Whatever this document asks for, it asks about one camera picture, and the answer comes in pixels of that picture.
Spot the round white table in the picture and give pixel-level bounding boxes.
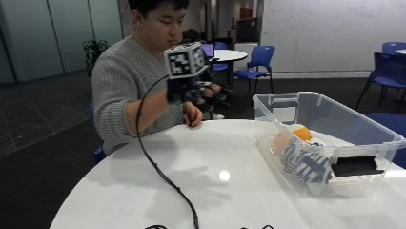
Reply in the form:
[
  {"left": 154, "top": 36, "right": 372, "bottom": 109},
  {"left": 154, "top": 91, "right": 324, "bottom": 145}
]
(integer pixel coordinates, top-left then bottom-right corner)
[{"left": 208, "top": 49, "right": 249, "bottom": 63}]

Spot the clear plastic storage bin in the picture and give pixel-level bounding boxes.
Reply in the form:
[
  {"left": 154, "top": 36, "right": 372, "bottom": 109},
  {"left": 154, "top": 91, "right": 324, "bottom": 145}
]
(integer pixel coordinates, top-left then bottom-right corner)
[{"left": 252, "top": 91, "right": 406, "bottom": 199}]

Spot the green potted plant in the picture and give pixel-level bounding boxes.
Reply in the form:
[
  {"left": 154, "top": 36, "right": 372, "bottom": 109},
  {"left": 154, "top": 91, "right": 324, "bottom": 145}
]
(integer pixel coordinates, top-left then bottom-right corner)
[{"left": 82, "top": 38, "right": 111, "bottom": 78}]

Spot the person in grey sweater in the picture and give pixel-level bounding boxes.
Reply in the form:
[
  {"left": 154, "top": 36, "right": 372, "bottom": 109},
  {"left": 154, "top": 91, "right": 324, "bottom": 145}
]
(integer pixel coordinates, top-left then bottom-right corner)
[{"left": 91, "top": 0, "right": 221, "bottom": 156}]

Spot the blue chair under person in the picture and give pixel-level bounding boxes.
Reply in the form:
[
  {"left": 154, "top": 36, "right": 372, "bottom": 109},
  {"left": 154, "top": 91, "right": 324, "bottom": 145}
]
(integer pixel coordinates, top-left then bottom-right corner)
[{"left": 88, "top": 100, "right": 110, "bottom": 166}]

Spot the orange toy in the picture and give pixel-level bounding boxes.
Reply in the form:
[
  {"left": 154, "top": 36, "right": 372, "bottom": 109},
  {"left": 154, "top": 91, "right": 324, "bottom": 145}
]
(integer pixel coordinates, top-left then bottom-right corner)
[{"left": 291, "top": 125, "right": 315, "bottom": 143}]

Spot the white cube with black markers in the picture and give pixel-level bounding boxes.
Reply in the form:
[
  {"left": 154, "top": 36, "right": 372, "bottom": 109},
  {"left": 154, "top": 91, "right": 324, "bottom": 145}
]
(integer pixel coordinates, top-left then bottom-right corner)
[{"left": 163, "top": 41, "right": 211, "bottom": 80}]

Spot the black cabinet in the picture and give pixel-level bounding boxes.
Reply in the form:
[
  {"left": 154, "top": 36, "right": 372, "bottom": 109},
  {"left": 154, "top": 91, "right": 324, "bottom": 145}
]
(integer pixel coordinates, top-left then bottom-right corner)
[{"left": 235, "top": 16, "right": 261, "bottom": 44}]

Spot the black glove cable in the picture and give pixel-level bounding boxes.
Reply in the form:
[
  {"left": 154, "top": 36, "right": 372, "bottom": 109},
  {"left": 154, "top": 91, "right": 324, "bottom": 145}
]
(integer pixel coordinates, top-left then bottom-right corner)
[{"left": 135, "top": 74, "right": 201, "bottom": 229}]

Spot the blue chair with black legs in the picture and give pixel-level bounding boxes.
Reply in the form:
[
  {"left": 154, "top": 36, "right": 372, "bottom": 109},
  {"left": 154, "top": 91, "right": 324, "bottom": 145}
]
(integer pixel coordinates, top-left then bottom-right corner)
[
  {"left": 355, "top": 52, "right": 406, "bottom": 113},
  {"left": 231, "top": 45, "right": 277, "bottom": 95},
  {"left": 381, "top": 41, "right": 406, "bottom": 55},
  {"left": 203, "top": 41, "right": 232, "bottom": 73}
]

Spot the black flat object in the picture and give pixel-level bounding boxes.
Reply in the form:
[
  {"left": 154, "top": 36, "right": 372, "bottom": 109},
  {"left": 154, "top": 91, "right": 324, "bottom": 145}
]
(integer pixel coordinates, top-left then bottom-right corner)
[{"left": 331, "top": 155, "right": 386, "bottom": 178}]

